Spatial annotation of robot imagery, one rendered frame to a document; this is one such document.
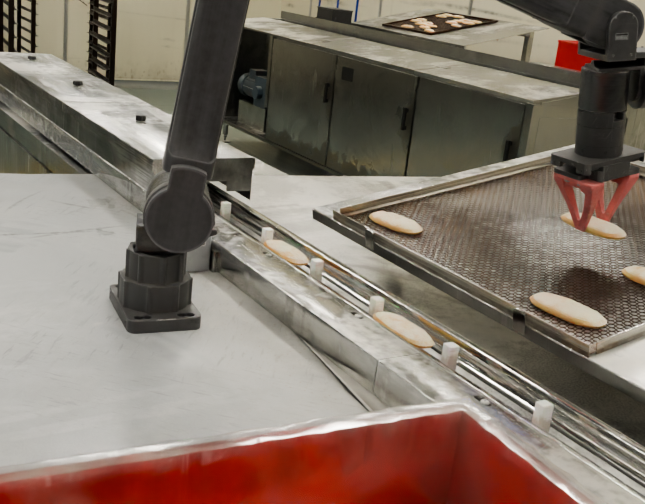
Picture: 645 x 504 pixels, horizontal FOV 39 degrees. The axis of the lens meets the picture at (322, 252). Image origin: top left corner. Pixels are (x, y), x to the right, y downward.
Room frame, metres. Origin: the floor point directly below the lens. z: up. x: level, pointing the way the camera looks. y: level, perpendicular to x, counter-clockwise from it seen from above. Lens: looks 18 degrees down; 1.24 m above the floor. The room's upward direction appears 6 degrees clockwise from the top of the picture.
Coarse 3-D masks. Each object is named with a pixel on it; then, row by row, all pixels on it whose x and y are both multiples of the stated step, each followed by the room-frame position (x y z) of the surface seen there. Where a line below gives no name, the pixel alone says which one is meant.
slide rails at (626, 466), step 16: (256, 224) 1.33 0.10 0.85; (256, 240) 1.25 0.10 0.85; (304, 272) 1.13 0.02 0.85; (352, 288) 1.09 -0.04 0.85; (352, 304) 1.03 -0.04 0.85; (368, 304) 1.04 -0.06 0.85; (384, 304) 1.04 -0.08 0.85; (432, 336) 0.96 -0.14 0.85; (448, 368) 0.87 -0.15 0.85; (464, 368) 0.88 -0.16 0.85; (480, 368) 0.88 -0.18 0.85; (496, 384) 0.85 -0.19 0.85; (496, 400) 0.81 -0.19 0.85; (512, 400) 0.82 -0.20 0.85; (528, 400) 0.82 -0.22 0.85; (560, 416) 0.79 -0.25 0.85; (544, 432) 0.75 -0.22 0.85; (560, 432) 0.76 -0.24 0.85; (576, 432) 0.76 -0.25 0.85; (592, 448) 0.73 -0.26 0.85; (608, 448) 0.74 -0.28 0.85; (592, 464) 0.71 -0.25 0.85; (624, 464) 0.71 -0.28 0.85; (640, 480) 0.69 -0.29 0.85; (640, 496) 0.66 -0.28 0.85
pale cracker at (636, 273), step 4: (624, 268) 1.06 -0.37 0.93; (628, 268) 1.06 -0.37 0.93; (632, 268) 1.05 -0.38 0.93; (636, 268) 1.05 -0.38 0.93; (640, 268) 1.05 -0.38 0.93; (644, 268) 1.05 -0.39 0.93; (624, 272) 1.05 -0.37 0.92; (628, 272) 1.05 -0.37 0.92; (632, 272) 1.04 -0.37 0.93; (636, 272) 1.04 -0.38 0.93; (640, 272) 1.04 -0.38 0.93; (644, 272) 1.04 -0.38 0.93; (628, 276) 1.04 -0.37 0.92; (632, 276) 1.04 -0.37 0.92; (636, 276) 1.03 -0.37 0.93; (640, 276) 1.03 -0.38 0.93; (644, 276) 1.03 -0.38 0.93; (636, 280) 1.03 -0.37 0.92; (640, 280) 1.03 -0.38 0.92; (644, 280) 1.02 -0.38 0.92; (644, 284) 1.02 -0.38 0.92
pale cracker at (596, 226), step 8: (568, 216) 1.15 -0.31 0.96; (592, 216) 1.14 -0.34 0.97; (592, 224) 1.11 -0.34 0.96; (600, 224) 1.11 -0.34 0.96; (608, 224) 1.11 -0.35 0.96; (592, 232) 1.10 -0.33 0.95; (600, 232) 1.10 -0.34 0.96; (608, 232) 1.09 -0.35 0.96; (616, 232) 1.09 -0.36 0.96; (624, 232) 1.10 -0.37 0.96
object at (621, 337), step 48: (432, 192) 1.37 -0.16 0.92; (480, 192) 1.37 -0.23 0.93; (576, 192) 1.36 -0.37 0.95; (384, 240) 1.17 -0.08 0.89; (480, 240) 1.18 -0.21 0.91; (576, 240) 1.17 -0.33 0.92; (624, 240) 1.16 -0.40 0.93; (480, 288) 1.00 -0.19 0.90; (528, 288) 1.03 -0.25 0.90; (576, 288) 1.02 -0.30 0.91; (624, 288) 1.02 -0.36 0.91; (576, 336) 0.90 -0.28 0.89; (624, 336) 0.89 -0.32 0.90
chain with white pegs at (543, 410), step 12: (228, 204) 1.36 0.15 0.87; (228, 216) 1.36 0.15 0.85; (240, 228) 1.33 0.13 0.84; (264, 228) 1.24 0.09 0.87; (264, 240) 1.24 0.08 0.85; (312, 264) 1.13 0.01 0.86; (372, 300) 1.01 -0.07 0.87; (372, 312) 1.00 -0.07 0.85; (444, 348) 0.89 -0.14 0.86; (456, 348) 0.89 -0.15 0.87; (444, 360) 0.89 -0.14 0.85; (456, 360) 0.89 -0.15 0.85; (540, 408) 0.77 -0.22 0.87; (552, 408) 0.77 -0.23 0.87; (540, 420) 0.77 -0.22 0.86
